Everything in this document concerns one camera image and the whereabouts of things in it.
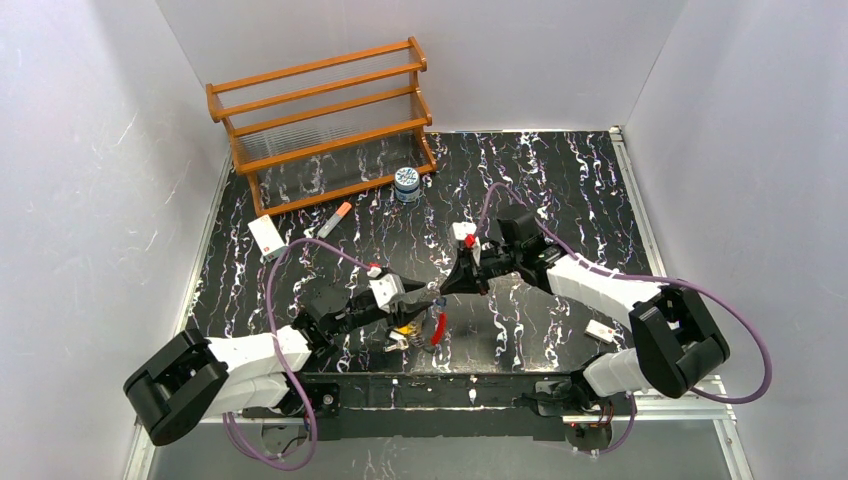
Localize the red handled keyring with keys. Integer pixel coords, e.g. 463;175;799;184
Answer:
383;306;447;355

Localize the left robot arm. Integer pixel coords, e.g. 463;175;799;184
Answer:
123;273;438;446

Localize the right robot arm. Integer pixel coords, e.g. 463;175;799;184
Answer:
440;204;730;399

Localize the white card box left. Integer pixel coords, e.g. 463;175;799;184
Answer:
248;215;288;262

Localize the white card box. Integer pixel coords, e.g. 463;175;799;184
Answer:
584;320;616;344
248;215;288;262

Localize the orange capped marker pen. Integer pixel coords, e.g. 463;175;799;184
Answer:
316;202;352;239

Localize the small blue patterned tin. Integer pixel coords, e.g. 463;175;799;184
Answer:
393;167;421;203

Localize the white card box right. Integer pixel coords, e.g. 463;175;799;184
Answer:
584;320;616;344

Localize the orange wooden shelf rack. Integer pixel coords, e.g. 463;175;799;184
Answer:
205;36;439;216

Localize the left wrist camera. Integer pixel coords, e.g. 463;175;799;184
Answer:
367;264;405;313

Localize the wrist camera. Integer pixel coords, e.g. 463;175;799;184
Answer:
450;222;481;264
367;264;405;313

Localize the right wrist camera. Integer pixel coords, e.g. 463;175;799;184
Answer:
450;222;481;264

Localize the aluminium frame rail front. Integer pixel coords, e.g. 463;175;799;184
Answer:
135;374;738;425

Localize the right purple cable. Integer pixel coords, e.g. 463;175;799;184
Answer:
476;182;774;457

